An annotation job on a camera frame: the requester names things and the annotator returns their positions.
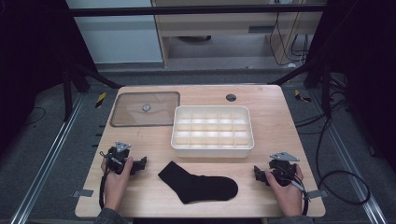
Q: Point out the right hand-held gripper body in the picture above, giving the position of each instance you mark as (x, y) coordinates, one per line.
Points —
(282, 169)

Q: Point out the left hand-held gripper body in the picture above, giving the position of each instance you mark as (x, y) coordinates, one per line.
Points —
(117, 157)

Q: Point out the white divided storage box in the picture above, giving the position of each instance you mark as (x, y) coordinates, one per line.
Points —
(212, 132)

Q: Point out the black sock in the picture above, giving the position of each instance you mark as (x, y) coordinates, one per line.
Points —
(199, 185)

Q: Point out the person's left hand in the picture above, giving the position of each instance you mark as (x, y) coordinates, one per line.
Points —
(115, 185)

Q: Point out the person's right hand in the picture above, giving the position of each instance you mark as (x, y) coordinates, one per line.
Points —
(288, 197)

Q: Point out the grey tape strip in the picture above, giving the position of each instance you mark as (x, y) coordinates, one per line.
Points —
(83, 193)
(317, 194)

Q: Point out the transparent box lid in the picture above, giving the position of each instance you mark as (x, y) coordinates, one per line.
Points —
(140, 113)

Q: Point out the yellow black hazard tape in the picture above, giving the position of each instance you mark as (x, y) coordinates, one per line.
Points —
(300, 95)
(101, 99)

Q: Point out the black metal stand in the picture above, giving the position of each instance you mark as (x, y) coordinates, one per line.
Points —
(67, 93)
(325, 90)

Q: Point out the white cabinet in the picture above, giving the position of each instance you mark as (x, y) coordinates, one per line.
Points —
(118, 34)

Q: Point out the light wooden desk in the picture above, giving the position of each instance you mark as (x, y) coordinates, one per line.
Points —
(218, 23)

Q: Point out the aluminium floor rail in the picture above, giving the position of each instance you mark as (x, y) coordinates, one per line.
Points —
(348, 158)
(46, 158)

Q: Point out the black horizontal frame bar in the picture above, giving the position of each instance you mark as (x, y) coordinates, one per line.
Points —
(193, 10)

